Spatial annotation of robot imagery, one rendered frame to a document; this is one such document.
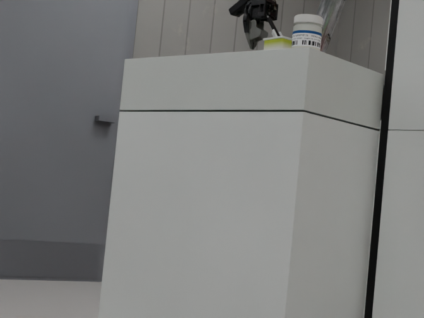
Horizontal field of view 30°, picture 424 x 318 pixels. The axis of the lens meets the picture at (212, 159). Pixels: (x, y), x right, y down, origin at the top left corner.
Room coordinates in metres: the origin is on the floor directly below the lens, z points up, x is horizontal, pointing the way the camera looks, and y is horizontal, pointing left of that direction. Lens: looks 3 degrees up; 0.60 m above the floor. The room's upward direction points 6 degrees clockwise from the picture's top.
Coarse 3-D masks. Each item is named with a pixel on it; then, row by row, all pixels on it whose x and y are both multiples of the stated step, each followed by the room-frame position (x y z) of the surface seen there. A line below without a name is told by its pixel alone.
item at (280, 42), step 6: (282, 36) 2.01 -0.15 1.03; (264, 42) 2.06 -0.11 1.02; (270, 42) 2.04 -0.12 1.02; (276, 42) 2.03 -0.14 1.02; (282, 42) 2.01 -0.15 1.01; (288, 42) 2.03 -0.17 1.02; (264, 48) 2.06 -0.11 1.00; (270, 48) 2.04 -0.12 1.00; (276, 48) 2.02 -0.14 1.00; (282, 48) 2.01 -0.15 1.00; (288, 48) 2.03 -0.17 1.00
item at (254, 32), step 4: (252, 20) 2.52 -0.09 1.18; (252, 24) 2.52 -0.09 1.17; (256, 24) 2.52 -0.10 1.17; (252, 28) 2.52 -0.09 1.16; (256, 28) 2.51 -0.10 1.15; (252, 32) 2.52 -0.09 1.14; (256, 32) 2.51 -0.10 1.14; (260, 32) 2.50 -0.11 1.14; (248, 36) 2.53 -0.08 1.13; (252, 36) 2.52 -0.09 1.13; (256, 36) 2.51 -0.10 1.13; (248, 40) 2.53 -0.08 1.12; (252, 44) 2.54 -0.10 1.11; (252, 48) 2.55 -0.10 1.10
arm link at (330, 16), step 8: (328, 0) 2.88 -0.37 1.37; (336, 0) 2.88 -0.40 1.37; (344, 0) 2.90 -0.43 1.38; (320, 8) 2.91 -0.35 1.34; (328, 8) 2.88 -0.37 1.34; (336, 8) 2.89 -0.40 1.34; (328, 16) 2.89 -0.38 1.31; (336, 16) 2.90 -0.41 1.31; (328, 24) 2.89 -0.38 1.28; (336, 24) 2.93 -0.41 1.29; (328, 32) 2.90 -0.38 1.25; (328, 40) 2.92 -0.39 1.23
